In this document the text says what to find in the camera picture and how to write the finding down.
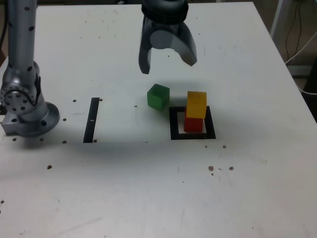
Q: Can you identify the white cable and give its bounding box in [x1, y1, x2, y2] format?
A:
[284, 32, 317, 65]

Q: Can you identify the green cube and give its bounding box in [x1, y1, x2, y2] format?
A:
[147, 83, 170, 110]

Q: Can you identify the yellow cube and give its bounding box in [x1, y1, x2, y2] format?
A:
[185, 91, 208, 119]

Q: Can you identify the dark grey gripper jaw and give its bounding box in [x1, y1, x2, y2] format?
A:
[138, 21, 156, 75]

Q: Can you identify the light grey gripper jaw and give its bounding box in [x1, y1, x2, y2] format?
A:
[149, 21, 198, 67]

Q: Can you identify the black tape square outline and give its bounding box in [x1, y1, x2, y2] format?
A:
[169, 106, 216, 141]

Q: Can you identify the black tape strip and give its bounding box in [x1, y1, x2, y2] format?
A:
[83, 97, 100, 144]

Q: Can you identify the red cube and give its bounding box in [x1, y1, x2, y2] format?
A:
[183, 106, 204, 133]

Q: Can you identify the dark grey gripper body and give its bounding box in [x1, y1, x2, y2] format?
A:
[143, 16, 184, 32]

